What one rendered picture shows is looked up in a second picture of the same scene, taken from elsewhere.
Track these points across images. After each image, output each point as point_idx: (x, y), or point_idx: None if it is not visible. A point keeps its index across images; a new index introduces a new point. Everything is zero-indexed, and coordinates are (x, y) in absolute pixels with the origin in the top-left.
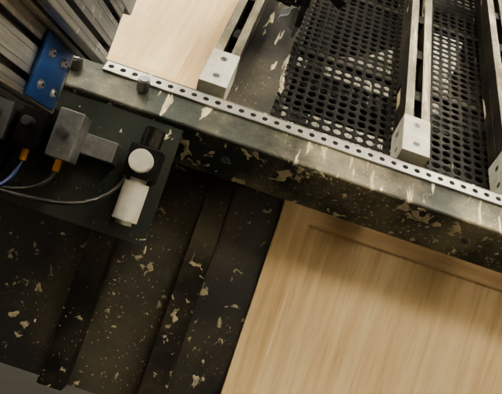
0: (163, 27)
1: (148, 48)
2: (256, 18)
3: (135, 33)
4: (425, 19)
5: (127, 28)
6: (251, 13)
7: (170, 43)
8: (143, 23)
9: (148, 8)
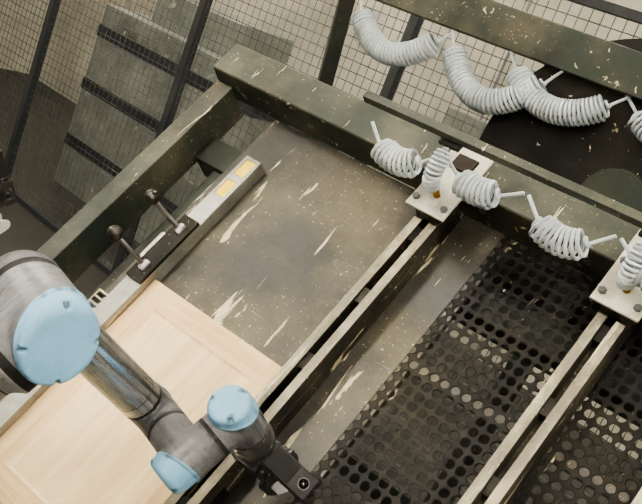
0: (132, 465)
1: (97, 503)
2: (218, 479)
3: (97, 474)
4: (496, 488)
5: (92, 465)
6: (218, 469)
7: (124, 494)
8: (115, 455)
9: (134, 429)
